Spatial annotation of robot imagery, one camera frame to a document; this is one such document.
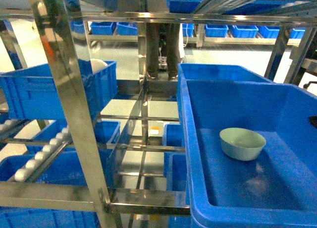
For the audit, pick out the large blue bin holding bowl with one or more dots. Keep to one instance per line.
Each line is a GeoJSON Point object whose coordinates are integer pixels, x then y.
{"type": "Point", "coordinates": [276, 190]}

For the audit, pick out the person legs in dark trousers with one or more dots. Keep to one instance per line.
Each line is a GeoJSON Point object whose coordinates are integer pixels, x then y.
{"type": "Point", "coordinates": [162, 38]}

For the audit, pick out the stainless steel roller shelf rack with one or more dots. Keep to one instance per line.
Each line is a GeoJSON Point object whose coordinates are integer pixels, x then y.
{"type": "Point", "coordinates": [52, 18]}

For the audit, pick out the green ceramic bowl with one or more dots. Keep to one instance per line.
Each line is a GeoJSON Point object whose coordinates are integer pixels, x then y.
{"type": "Point", "coordinates": [241, 144]}

